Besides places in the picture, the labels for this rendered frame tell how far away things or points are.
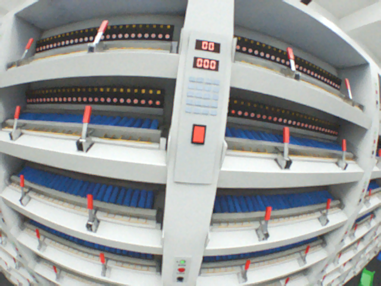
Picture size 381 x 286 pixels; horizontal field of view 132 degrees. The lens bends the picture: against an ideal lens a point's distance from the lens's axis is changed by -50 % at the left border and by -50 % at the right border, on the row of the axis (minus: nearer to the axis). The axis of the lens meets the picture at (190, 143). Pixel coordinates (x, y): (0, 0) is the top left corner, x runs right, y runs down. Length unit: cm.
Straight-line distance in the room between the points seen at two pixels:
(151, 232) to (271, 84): 42
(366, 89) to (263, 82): 55
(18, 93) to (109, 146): 50
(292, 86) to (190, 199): 32
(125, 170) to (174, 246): 20
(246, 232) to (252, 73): 38
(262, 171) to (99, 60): 39
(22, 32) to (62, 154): 54
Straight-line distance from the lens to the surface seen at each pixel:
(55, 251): 70
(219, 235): 44
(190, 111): 29
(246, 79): 34
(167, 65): 31
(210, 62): 31
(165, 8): 57
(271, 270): 68
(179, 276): 49
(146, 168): 31
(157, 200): 49
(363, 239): 155
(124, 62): 33
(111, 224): 45
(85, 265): 63
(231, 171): 32
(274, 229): 52
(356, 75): 84
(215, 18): 36
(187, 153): 29
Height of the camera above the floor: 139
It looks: 8 degrees down
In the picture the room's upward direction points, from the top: 6 degrees clockwise
